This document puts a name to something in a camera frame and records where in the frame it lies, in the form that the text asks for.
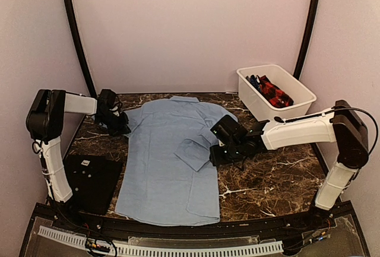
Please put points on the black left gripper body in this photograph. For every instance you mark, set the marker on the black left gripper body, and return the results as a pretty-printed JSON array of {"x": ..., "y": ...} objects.
[{"x": 114, "y": 124}]

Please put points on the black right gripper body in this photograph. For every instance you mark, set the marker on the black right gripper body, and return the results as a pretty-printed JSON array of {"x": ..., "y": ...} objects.
[{"x": 232, "y": 154}]

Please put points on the light blue long sleeve shirt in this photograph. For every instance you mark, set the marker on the light blue long sleeve shirt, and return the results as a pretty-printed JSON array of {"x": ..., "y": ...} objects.
[{"x": 169, "y": 179}]

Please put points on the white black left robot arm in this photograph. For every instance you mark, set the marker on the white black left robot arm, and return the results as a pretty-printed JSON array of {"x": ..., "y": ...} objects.
[{"x": 45, "y": 122}]

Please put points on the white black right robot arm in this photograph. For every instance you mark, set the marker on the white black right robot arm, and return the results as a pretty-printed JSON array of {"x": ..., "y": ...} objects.
[{"x": 340, "y": 124}]

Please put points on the white plastic bin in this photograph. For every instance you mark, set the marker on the white plastic bin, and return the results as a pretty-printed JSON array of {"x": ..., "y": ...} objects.
[{"x": 259, "y": 105}]

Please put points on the folded black shirt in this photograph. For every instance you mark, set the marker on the folded black shirt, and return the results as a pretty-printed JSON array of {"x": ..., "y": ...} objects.
[{"x": 93, "y": 180}]

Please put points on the red black plaid shirt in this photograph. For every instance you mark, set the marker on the red black plaid shirt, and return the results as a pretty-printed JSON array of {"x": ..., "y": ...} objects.
[{"x": 274, "y": 95}]

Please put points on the blue black plaid shirt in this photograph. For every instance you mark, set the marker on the blue black plaid shirt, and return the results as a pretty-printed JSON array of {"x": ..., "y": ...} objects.
[{"x": 255, "y": 82}]

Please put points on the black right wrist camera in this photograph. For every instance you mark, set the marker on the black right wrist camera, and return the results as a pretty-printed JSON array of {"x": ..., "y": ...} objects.
[{"x": 229, "y": 131}]

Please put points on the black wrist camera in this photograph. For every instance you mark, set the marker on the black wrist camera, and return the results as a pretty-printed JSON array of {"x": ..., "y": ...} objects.
[
  {"x": 229, "y": 131},
  {"x": 107, "y": 100}
]

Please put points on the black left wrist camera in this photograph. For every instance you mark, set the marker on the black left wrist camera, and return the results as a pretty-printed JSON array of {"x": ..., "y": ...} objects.
[{"x": 107, "y": 100}]

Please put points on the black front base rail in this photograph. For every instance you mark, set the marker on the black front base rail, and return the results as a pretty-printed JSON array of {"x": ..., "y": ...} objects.
[{"x": 337, "y": 234}]

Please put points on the white slotted cable duct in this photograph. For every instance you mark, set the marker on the white slotted cable duct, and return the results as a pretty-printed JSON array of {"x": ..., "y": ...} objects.
[{"x": 140, "y": 246}]

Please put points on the black left corner post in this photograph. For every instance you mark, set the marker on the black left corner post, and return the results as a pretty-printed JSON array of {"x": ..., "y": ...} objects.
[{"x": 75, "y": 34}]

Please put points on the black corner post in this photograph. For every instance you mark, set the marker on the black corner post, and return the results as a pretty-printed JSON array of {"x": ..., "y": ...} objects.
[
  {"x": 75, "y": 34},
  {"x": 307, "y": 34}
]

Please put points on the black right corner post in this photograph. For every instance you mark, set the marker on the black right corner post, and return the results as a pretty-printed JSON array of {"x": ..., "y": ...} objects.
[{"x": 307, "y": 34}]

